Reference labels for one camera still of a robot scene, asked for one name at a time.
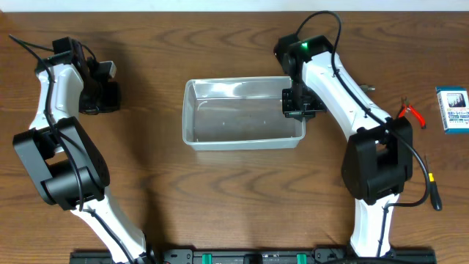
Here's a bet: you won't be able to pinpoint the clear plastic container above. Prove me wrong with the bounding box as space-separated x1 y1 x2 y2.
182 76 306 151

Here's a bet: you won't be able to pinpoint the small steel claw hammer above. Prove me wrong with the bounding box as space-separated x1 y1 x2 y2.
360 84 375 92

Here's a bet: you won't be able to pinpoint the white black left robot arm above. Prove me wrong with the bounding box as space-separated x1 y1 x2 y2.
13 56 158 263

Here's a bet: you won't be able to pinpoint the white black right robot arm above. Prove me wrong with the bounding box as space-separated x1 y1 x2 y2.
273 34 413 257

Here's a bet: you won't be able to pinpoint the blue white screwdriver box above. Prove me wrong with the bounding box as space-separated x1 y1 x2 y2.
435 87 468 134

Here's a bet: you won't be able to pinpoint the black yellow screwdriver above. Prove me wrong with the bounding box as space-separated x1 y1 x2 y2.
424 156 443 211

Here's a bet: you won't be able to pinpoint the red handled pliers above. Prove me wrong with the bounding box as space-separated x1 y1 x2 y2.
397 97 426 129

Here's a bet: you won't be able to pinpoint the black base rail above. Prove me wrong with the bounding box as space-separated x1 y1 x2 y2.
69 247 437 264

